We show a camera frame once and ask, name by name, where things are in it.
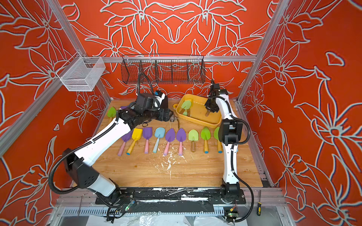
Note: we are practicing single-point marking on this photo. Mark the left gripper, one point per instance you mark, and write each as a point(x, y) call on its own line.
point(167, 117)

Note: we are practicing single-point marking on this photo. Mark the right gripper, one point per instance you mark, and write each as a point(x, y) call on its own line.
point(210, 105)

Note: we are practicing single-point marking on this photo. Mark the blue shovel white handle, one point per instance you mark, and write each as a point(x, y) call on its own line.
point(159, 133)

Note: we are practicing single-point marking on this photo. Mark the purple square shovel pink handle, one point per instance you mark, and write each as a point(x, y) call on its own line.
point(147, 134)

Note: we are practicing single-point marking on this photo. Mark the yellow square shovel yellow handle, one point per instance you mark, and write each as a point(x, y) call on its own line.
point(136, 135)

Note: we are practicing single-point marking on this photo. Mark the light green shovel wooden handle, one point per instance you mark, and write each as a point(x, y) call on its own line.
point(193, 136)

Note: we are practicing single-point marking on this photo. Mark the green shovel yellow handle box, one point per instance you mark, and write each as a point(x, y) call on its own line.
point(111, 113)

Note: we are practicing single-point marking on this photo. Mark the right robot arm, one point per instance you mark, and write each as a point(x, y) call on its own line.
point(233, 132)

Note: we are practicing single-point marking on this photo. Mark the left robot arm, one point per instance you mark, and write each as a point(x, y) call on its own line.
point(79, 162)

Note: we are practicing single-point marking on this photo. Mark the yellow plastic storage box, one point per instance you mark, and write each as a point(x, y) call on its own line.
point(197, 112)

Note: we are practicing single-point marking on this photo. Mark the yellow black screwdriver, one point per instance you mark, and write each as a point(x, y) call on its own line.
point(259, 209)

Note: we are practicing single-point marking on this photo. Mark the wooden handle shovel in box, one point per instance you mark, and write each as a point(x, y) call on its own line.
point(207, 113)

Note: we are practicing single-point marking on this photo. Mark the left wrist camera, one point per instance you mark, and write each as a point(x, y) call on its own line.
point(152, 102)

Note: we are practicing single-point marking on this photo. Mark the black wire wall basket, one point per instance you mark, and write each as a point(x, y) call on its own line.
point(164, 69)

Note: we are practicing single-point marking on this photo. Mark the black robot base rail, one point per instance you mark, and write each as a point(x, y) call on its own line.
point(162, 194)

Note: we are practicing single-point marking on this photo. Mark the clear plastic wall bin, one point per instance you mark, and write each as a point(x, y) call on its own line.
point(81, 76)

